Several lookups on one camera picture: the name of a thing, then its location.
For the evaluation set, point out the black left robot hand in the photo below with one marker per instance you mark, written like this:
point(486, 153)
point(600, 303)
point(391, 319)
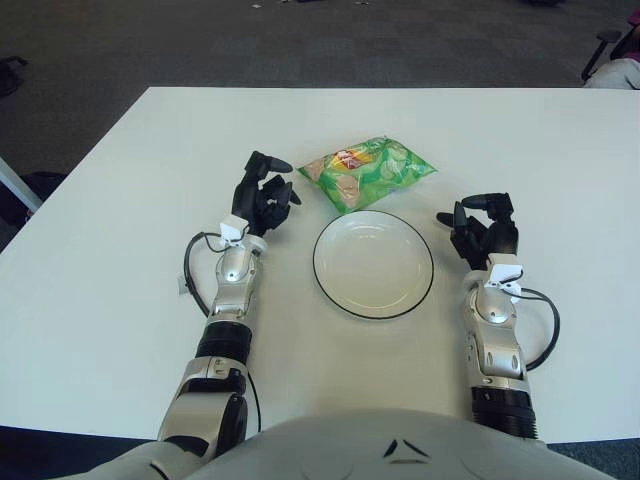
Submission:
point(250, 197)

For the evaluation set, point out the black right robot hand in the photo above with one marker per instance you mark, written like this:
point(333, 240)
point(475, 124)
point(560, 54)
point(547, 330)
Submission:
point(492, 235)

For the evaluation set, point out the green chips snack bag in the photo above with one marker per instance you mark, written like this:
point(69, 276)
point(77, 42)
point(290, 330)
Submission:
point(370, 175)

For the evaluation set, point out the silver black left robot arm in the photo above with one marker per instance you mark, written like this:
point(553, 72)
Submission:
point(232, 280)

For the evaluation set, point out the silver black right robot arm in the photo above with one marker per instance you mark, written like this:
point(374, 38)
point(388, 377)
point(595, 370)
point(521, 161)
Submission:
point(495, 340)

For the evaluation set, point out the white plate with black rim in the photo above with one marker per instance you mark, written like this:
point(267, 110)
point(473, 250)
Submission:
point(372, 265)

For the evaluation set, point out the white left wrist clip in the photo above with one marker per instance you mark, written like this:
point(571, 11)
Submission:
point(232, 229)

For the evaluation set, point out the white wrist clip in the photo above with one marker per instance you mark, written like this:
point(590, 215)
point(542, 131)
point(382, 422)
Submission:
point(232, 229)
point(505, 275)

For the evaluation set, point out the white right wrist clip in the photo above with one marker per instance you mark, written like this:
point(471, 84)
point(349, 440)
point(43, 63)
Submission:
point(505, 275)

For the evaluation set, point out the black bag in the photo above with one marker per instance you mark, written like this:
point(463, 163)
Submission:
point(45, 182)

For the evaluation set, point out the black office chair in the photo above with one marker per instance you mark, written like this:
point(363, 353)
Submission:
point(607, 35)

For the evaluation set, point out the white desk leg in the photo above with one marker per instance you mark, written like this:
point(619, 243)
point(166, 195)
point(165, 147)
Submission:
point(15, 185)

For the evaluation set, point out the grey robot torso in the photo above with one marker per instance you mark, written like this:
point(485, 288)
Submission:
point(350, 450)

